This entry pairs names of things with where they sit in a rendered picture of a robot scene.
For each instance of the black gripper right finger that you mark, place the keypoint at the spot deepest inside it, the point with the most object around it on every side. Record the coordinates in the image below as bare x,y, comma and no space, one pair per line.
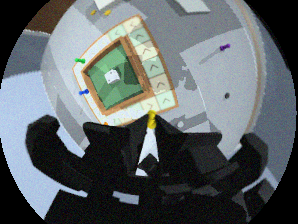
171,143

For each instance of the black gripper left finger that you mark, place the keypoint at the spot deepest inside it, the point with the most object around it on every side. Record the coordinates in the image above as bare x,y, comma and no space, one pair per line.
129,138

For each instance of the yellow pawn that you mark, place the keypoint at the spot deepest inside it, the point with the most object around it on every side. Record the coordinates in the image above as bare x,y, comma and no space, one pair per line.
152,119

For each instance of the white die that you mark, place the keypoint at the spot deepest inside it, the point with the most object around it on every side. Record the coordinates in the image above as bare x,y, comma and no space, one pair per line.
112,76

